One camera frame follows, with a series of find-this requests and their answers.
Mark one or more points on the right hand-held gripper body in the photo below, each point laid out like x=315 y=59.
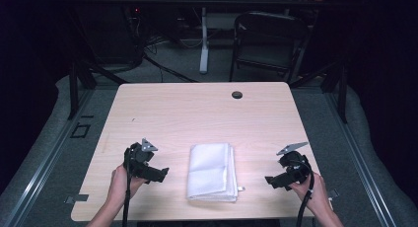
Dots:
x=295 y=169

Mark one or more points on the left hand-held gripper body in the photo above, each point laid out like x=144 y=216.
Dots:
x=138 y=156

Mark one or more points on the white towel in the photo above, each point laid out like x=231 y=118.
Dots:
x=212 y=171

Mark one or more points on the person's right hand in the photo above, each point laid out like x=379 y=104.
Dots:
x=317 y=195

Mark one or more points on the person's left hand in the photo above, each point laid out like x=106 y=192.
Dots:
x=120 y=186

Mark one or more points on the grey tape piece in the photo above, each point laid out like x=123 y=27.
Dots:
x=77 y=198
x=334 y=193

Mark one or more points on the black metal stand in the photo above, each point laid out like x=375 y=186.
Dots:
x=341 y=92
x=74 y=89

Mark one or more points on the dark computer tower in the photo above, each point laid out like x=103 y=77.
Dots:
x=115 y=36

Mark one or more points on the white table leg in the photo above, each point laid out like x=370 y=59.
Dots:
x=204 y=46

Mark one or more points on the black folding chair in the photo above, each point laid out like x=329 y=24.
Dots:
x=269 y=33

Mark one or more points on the black horizontal bar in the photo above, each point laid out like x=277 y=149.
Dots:
x=131 y=2

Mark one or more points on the grey floor rail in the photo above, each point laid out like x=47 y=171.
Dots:
x=364 y=167
x=42 y=167

